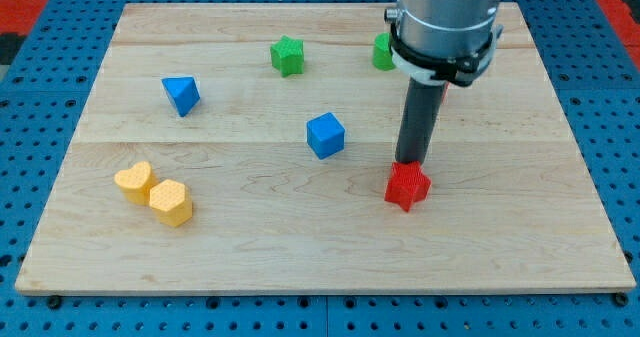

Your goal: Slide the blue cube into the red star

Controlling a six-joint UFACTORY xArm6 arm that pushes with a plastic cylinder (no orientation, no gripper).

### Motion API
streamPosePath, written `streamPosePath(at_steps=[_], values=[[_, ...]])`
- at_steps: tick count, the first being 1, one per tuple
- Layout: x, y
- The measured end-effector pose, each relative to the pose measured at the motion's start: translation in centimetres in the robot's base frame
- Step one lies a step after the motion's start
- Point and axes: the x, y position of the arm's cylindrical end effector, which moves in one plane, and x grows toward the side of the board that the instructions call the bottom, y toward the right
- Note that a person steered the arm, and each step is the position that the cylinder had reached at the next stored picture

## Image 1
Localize green round block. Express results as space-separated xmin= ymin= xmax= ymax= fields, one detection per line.
xmin=372 ymin=32 xmax=395 ymax=71

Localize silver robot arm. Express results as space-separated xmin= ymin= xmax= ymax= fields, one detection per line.
xmin=384 ymin=0 xmax=502 ymax=87

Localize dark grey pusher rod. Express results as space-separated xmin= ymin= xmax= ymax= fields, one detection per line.
xmin=395 ymin=79 xmax=447 ymax=164

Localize blue cube block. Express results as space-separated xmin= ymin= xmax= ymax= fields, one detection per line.
xmin=306 ymin=112 xmax=345 ymax=159

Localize yellow heart block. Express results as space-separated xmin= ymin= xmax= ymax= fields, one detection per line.
xmin=114 ymin=161 xmax=158 ymax=205

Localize green star block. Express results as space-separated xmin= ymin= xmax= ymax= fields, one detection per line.
xmin=270 ymin=35 xmax=304 ymax=77

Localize wooden board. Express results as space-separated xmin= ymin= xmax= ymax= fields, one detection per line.
xmin=15 ymin=3 xmax=636 ymax=296

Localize blue triangle block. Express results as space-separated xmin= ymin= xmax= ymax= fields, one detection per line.
xmin=161 ymin=76 xmax=200 ymax=117

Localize red star block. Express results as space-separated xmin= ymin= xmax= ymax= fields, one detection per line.
xmin=384 ymin=161 xmax=431 ymax=212

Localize yellow hexagon block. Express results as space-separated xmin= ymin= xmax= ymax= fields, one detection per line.
xmin=149 ymin=179 xmax=193 ymax=227

